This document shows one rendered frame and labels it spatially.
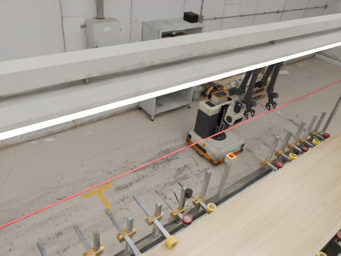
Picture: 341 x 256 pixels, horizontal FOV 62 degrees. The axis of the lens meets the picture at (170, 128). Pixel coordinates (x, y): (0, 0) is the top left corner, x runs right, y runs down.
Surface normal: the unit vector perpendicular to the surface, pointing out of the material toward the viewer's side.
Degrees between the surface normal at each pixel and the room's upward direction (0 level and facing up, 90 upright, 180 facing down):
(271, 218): 0
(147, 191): 0
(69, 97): 61
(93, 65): 90
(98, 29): 90
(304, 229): 0
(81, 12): 90
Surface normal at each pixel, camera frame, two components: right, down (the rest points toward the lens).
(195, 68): 0.59, 0.05
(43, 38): 0.61, 0.51
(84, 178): 0.11, -0.81
